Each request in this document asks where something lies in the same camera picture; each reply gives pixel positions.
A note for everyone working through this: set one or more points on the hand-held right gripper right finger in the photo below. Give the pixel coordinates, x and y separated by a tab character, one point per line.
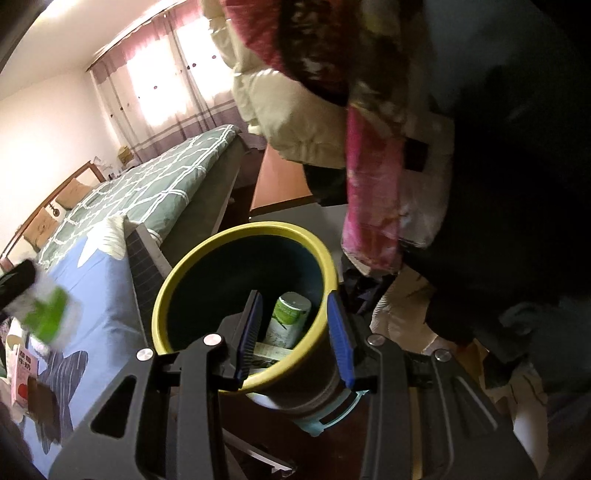
341	332

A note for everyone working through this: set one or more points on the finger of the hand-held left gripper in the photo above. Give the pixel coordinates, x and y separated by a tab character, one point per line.
16	281

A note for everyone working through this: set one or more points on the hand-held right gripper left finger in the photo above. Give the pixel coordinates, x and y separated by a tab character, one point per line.
251	323

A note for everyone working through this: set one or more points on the green white plastic bottle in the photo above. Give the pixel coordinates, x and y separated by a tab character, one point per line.
288	318

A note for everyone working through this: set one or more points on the floral print carton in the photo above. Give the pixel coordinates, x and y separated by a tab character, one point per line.
272	354

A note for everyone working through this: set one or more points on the green plastic wrapper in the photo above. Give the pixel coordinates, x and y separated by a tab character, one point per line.
48	314

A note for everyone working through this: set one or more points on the dark bin with yellow rim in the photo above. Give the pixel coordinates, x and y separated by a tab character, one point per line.
221	277

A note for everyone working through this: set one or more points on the pink drink carton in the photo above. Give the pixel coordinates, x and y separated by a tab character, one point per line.
21	374

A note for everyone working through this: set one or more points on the small brown box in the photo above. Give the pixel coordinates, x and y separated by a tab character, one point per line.
41	397

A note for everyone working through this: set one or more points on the brown pillow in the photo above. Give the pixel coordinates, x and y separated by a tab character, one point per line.
71	191
41	230

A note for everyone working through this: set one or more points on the teal plastic stool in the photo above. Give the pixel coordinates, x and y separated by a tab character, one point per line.
332	415

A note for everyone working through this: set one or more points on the blue printed tablecloth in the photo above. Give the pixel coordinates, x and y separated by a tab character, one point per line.
97	332

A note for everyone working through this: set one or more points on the pink floral garment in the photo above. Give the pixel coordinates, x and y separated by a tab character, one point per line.
369	198

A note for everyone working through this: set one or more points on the wooden cabinet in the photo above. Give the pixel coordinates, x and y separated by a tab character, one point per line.
277	180

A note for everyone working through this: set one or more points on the bed with green plaid cover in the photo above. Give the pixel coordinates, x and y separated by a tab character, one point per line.
152	184

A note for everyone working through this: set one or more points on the cream down jacket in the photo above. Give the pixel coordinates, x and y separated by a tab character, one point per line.
286	115

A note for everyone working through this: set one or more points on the dark coat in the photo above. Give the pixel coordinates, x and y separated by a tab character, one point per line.
508	184

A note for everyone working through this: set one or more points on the pink curtain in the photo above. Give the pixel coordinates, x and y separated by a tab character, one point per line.
161	78

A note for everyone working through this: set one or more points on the red dotted jacket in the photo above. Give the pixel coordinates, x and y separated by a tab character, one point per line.
258	27

